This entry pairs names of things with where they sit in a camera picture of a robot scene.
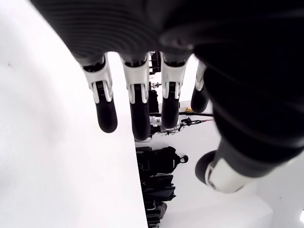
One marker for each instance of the black wheeled chair base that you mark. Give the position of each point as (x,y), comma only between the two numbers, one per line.
(155,211)

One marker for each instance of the black folded bags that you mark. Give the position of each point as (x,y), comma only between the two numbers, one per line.
(159,187)

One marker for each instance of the black backpack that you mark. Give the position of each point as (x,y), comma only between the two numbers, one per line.
(166,159)

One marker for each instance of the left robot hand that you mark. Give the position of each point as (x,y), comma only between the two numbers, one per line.
(213,47)

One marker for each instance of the light metal rack cart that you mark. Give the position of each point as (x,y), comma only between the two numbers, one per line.
(155,61)

